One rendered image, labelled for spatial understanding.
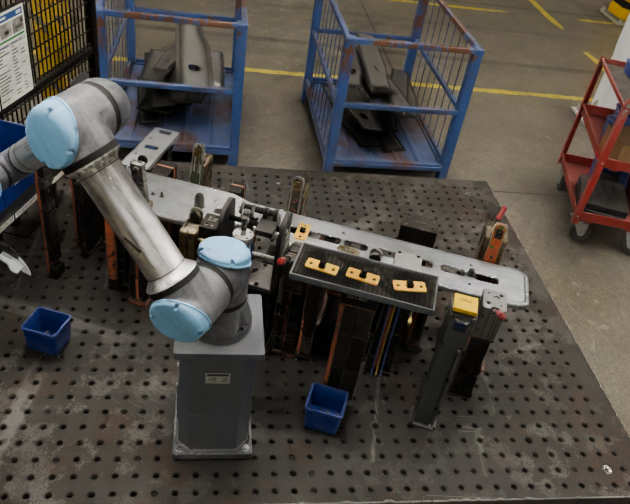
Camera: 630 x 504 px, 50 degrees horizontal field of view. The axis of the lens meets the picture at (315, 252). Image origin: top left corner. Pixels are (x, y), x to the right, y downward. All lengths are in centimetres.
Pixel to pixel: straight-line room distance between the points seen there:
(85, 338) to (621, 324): 275
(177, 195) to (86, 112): 94
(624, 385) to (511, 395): 140
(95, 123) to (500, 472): 139
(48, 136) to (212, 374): 66
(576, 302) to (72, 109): 309
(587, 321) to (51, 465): 278
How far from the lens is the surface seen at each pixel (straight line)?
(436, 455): 198
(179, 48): 452
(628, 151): 410
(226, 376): 162
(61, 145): 128
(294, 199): 219
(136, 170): 195
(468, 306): 172
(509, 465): 204
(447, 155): 429
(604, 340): 374
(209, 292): 138
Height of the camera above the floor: 223
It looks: 38 degrees down
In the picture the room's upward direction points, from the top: 10 degrees clockwise
